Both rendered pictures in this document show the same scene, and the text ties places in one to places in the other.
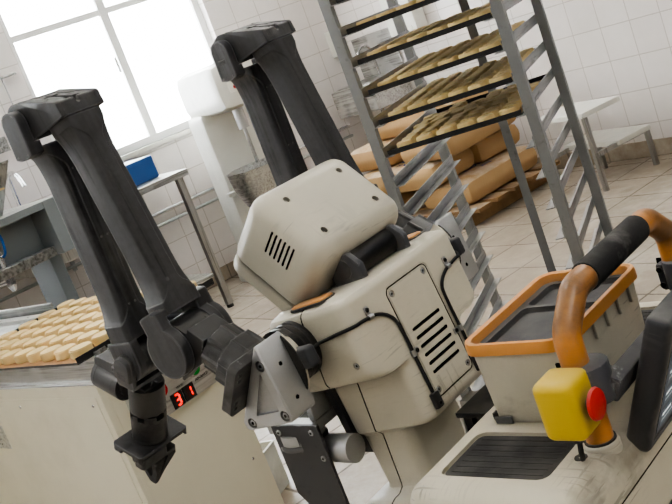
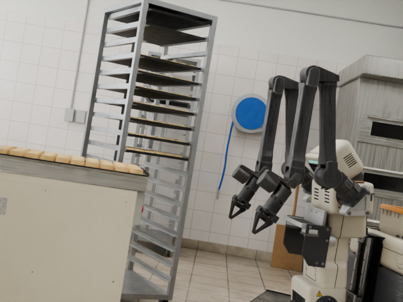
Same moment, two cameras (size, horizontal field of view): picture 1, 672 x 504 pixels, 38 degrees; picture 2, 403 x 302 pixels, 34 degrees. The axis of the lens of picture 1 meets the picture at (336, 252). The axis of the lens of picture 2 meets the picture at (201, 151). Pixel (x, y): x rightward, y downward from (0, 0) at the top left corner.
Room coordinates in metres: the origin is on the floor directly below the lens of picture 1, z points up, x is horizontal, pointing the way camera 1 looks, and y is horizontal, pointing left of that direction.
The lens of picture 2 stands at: (0.33, 2.46, 1.05)
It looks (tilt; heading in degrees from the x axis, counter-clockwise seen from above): 0 degrees down; 306
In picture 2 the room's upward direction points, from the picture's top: 9 degrees clockwise
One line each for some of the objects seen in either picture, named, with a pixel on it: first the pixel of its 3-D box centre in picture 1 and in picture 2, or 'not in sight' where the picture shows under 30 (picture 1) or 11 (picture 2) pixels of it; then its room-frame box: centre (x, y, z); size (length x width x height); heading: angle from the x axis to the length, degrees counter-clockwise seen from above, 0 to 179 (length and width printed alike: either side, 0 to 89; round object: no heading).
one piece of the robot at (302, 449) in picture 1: (359, 412); (308, 233); (1.48, 0.06, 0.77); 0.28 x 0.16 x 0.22; 136
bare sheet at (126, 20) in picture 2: not in sight; (156, 21); (3.01, -0.55, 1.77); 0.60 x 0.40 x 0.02; 155
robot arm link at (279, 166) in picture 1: (281, 150); (269, 127); (1.76, 0.03, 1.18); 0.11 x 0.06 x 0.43; 135
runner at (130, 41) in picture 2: not in sight; (123, 42); (3.09, -0.37, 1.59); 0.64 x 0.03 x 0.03; 155
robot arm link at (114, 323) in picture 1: (95, 241); (301, 126); (1.45, 0.33, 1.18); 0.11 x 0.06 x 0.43; 136
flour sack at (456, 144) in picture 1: (459, 132); not in sight; (5.92, -0.95, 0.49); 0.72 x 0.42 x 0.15; 130
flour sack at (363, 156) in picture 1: (404, 142); not in sight; (6.38, -0.67, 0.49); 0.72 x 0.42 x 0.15; 125
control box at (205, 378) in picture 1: (170, 375); (136, 204); (2.08, 0.44, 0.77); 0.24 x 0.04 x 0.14; 136
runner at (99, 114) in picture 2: (396, 74); (111, 115); (3.09, -0.37, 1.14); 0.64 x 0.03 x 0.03; 155
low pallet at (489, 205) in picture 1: (451, 201); not in sight; (6.16, -0.80, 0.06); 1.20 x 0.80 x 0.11; 37
